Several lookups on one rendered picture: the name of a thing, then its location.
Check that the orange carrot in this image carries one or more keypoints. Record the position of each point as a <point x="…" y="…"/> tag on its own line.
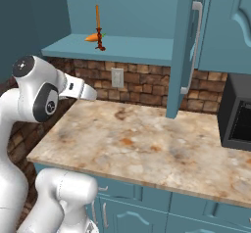
<point x="92" y="38"/>

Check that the open teal wall cabinet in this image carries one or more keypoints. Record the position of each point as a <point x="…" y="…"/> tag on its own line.
<point x="130" y="21"/>

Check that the teal open cabinet door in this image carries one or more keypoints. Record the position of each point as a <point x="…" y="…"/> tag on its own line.
<point x="183" y="47"/>

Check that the teal closed wall cabinet door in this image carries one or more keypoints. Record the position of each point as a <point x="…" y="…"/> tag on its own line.
<point x="225" y="28"/>

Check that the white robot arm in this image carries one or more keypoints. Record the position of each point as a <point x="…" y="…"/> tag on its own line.
<point x="19" y="106"/>

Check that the white wall outlet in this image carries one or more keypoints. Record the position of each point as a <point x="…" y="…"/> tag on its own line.
<point x="117" y="77"/>

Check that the teal base cabinet door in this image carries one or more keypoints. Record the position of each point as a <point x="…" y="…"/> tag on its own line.
<point x="202" y="227"/>
<point x="89" y="210"/>
<point x="137" y="217"/>

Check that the teal drawer front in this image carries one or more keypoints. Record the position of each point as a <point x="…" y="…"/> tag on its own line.
<point x="124" y="188"/>
<point x="209" y="210"/>

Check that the orange candle with dark holder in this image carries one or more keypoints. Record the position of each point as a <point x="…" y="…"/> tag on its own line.
<point x="97" y="18"/>

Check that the black microwave oven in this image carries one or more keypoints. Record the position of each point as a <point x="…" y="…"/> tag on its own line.
<point x="233" y="113"/>

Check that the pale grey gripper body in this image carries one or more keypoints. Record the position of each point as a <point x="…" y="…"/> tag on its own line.
<point x="89" y="92"/>

